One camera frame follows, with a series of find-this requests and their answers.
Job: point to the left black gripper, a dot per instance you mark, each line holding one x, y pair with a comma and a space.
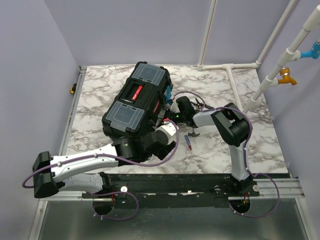
163, 152

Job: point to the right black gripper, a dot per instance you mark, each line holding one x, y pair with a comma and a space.
171, 113

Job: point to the steel claw hammer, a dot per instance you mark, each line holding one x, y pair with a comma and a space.
193, 133

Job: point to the black plastic toolbox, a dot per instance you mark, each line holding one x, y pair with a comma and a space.
136, 108

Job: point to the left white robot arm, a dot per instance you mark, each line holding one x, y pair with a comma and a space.
52, 174

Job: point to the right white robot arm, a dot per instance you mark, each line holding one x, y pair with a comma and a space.
232, 125

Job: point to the yellow black knob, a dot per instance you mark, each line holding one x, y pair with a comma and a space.
73, 89

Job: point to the orange pipe tap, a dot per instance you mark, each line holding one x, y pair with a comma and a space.
285, 77

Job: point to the blue pipe fitting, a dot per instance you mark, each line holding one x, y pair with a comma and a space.
313, 53

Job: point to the black yellow wire stripper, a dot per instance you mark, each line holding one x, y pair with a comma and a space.
198, 104

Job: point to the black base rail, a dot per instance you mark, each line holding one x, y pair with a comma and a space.
175, 182

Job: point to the aluminium frame rail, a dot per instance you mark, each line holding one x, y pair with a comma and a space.
285, 188

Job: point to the white pvc pipe frame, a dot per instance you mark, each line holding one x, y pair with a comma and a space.
290, 54

